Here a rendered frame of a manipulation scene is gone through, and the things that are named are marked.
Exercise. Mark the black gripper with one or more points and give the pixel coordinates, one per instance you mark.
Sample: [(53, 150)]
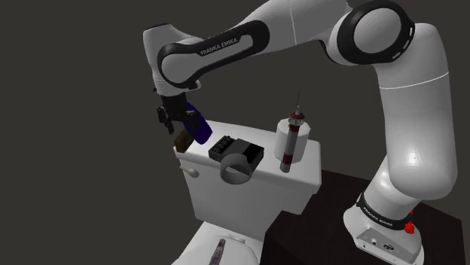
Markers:
[(175, 104)]

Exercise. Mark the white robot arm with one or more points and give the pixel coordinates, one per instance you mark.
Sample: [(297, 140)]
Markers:
[(415, 121)]

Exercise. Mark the brown rectangular block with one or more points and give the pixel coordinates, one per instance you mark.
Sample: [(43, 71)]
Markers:
[(182, 141)]

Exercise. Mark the dark blue bottle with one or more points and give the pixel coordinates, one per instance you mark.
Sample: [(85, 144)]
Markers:
[(198, 126)]

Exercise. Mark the black box with knobs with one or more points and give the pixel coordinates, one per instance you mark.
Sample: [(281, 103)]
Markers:
[(238, 150)]

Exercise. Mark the white toilet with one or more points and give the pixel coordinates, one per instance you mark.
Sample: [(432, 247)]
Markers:
[(242, 205)]

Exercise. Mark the white paper roll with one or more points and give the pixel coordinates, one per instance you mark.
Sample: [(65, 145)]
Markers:
[(303, 143)]

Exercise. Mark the dark patterned stick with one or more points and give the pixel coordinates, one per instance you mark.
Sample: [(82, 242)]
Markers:
[(217, 251)]

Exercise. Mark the dark robot stand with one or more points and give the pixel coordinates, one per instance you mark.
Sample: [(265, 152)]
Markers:
[(330, 227)]

